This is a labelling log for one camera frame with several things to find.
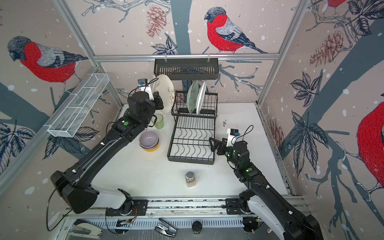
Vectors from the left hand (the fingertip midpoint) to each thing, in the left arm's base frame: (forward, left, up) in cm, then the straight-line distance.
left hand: (156, 91), depth 68 cm
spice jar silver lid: (-30, -16, -32) cm, 47 cm away
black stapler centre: (-49, -4, -40) cm, 63 cm away
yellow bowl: (-11, +9, -39) cm, 41 cm away
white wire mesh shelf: (-8, +44, -12) cm, 47 cm away
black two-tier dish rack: (-2, -17, -41) cm, 44 cm away
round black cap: (-49, -19, -31) cm, 61 cm away
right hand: (-12, -29, -24) cm, 39 cm away
